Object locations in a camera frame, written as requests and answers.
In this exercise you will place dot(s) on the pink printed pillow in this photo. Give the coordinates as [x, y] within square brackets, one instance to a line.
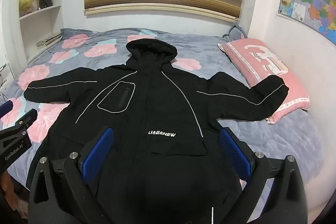
[249, 61]

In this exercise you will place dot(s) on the grey pillow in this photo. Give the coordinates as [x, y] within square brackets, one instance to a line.
[236, 33]

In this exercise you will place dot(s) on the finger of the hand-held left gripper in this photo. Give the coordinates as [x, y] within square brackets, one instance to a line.
[25, 120]
[4, 109]

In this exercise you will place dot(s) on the white printed box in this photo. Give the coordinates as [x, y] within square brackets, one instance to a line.
[6, 74]

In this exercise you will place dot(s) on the stack of flat books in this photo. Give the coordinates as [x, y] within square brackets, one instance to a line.
[48, 40]

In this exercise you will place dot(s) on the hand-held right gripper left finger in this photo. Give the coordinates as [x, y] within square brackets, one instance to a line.
[97, 153]

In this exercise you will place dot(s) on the black hooded jacket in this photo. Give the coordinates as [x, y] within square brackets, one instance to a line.
[157, 98]

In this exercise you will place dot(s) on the white bookshelf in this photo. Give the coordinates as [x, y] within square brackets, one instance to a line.
[51, 19]

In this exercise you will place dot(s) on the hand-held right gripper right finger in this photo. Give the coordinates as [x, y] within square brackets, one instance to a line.
[234, 153]

